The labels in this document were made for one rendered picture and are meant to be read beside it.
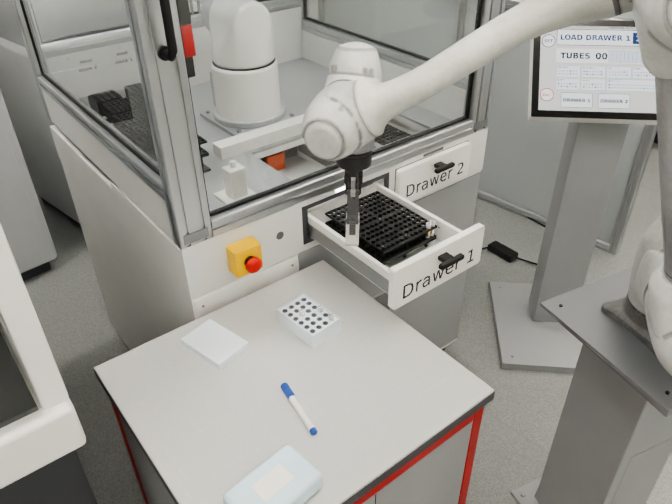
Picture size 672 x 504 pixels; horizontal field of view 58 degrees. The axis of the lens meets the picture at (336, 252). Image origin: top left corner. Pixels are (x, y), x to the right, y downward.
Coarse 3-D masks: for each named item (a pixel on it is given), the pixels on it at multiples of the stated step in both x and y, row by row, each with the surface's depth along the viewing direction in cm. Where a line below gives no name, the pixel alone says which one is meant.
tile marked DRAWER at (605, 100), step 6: (600, 96) 185; (606, 96) 185; (612, 96) 184; (618, 96) 184; (624, 96) 184; (600, 102) 185; (606, 102) 184; (612, 102) 184; (618, 102) 184; (624, 102) 184; (600, 108) 184; (606, 108) 184; (612, 108) 184; (618, 108) 184; (624, 108) 184
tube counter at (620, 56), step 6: (600, 54) 186; (606, 54) 186; (612, 54) 185; (618, 54) 185; (624, 54) 185; (630, 54) 185; (636, 54) 185; (600, 60) 186; (606, 60) 185; (612, 60) 185; (618, 60) 185; (624, 60) 185; (630, 60) 185; (636, 60) 185
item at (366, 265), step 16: (368, 192) 166; (384, 192) 165; (320, 208) 157; (416, 208) 156; (320, 224) 150; (448, 224) 150; (320, 240) 153; (336, 240) 147; (352, 256) 143; (368, 256) 139; (368, 272) 140; (384, 272) 135; (384, 288) 137
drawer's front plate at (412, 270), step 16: (480, 224) 143; (448, 240) 138; (464, 240) 140; (480, 240) 145; (416, 256) 133; (432, 256) 135; (480, 256) 148; (400, 272) 130; (416, 272) 134; (432, 272) 138; (448, 272) 142; (400, 288) 133; (432, 288) 141; (400, 304) 136
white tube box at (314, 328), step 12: (300, 300) 142; (312, 300) 142; (288, 312) 139; (312, 312) 139; (324, 312) 139; (288, 324) 138; (300, 324) 137; (312, 324) 137; (324, 324) 137; (336, 324) 136; (300, 336) 136; (312, 336) 132; (324, 336) 135; (312, 348) 134
